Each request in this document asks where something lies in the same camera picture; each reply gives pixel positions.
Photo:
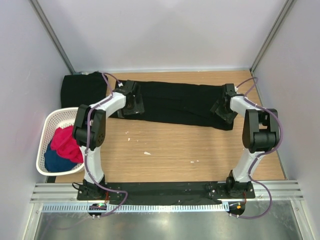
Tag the slotted cable duct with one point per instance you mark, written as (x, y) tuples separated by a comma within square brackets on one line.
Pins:
[(105, 208)]

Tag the frame post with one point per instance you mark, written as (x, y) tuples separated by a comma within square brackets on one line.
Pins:
[(280, 19), (51, 33)]

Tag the right frame post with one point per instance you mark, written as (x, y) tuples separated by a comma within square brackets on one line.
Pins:
[(280, 19)]

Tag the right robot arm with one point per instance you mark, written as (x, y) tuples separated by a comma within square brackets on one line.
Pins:
[(260, 135)]

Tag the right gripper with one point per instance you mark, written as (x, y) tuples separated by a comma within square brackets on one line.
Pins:
[(229, 118)]

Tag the pink t shirt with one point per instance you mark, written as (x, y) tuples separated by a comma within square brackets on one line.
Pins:
[(65, 145)]

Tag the white plastic laundry basket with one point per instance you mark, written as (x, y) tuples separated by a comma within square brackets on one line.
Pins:
[(60, 118)]

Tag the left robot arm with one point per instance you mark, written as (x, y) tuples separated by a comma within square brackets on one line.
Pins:
[(89, 132)]

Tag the aluminium rail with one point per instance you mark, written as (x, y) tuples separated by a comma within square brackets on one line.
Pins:
[(281, 190)]

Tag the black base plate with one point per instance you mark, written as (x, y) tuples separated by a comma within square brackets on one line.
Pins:
[(165, 193)]

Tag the left frame post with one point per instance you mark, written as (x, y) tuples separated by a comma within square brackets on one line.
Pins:
[(51, 33)]

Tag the black t shirt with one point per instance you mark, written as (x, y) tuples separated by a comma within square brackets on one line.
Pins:
[(82, 89), (181, 103)]

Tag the folded black t shirt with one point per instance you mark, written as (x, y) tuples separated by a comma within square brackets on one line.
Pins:
[(82, 89)]

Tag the blue t shirt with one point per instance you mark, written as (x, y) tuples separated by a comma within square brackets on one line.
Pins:
[(54, 163)]

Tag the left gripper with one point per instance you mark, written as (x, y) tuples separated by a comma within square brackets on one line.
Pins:
[(138, 108)]

